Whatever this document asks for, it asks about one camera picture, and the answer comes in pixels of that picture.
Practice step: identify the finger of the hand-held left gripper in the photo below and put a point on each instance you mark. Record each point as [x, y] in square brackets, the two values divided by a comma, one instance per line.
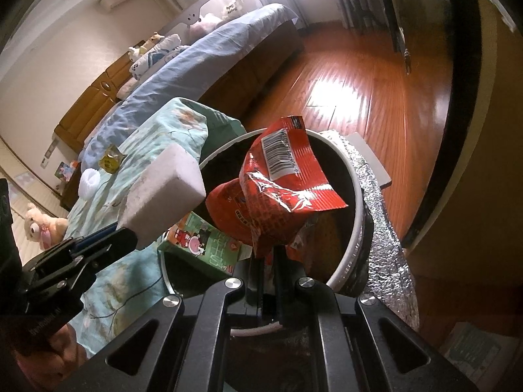
[92, 237]
[110, 247]

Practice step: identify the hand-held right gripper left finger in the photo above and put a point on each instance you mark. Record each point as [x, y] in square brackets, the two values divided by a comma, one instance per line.
[255, 286]

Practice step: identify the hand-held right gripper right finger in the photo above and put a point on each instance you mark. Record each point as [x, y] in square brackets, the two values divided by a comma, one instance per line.
[284, 290]

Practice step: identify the green printed carton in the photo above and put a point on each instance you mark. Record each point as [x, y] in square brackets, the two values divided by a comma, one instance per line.
[200, 245]

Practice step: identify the white foam block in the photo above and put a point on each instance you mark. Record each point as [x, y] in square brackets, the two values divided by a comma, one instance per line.
[163, 196]

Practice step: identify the red carton box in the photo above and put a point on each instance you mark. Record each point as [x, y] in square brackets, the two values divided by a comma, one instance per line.
[229, 212]

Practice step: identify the yellow packet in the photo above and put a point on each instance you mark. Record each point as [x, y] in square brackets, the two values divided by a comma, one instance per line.
[111, 159]

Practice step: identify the red snack bag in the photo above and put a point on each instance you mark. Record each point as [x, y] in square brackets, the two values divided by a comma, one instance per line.
[286, 196]

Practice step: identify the black trash bin white rim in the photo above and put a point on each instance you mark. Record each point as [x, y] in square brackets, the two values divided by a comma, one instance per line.
[339, 196]

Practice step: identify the person's left hand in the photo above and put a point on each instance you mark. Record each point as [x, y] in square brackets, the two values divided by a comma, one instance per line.
[67, 347]

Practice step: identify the beige teddy bear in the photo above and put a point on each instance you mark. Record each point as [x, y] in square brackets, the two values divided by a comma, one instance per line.
[41, 224]

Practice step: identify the floral teal blanket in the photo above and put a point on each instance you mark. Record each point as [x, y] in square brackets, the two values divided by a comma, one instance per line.
[135, 155]

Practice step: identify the silver foil sheet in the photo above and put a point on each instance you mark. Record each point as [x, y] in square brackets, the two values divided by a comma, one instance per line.
[388, 245]

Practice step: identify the white flat board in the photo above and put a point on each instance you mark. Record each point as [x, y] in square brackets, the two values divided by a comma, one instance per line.
[376, 163]

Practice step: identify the printed white pillow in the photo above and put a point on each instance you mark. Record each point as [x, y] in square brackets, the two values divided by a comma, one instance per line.
[159, 55]

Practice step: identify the printed paper sheet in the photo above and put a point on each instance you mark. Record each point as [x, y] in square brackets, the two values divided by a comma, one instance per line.
[470, 347]

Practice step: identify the cream plush toy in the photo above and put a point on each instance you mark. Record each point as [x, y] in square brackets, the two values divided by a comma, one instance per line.
[147, 45]

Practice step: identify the bed with blue sheet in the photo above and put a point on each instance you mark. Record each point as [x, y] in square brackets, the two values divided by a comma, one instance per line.
[212, 49]

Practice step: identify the pink plush toy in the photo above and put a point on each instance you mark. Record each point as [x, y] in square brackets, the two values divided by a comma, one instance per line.
[204, 23]

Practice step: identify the radiator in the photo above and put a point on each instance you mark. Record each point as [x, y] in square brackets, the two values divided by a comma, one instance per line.
[359, 8]

